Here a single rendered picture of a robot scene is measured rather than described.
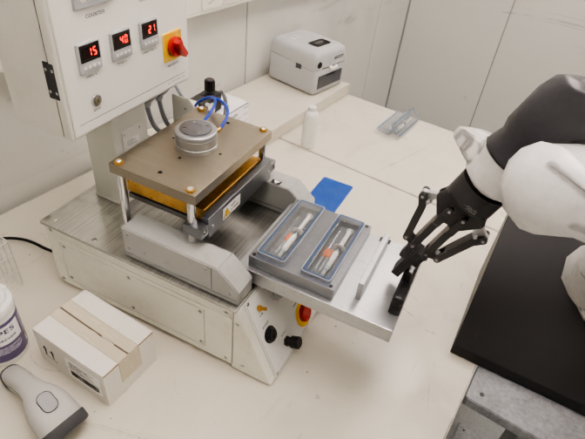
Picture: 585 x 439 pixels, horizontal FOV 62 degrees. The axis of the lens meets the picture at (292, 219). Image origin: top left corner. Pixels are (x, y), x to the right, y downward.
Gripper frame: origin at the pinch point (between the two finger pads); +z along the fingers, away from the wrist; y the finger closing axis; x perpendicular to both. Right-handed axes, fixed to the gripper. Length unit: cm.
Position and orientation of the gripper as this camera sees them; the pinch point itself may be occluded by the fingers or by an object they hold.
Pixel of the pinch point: (407, 259)
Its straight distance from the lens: 86.9
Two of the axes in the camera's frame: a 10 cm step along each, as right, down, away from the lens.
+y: 7.9, 6.0, -0.6
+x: 4.6, -5.3, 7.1
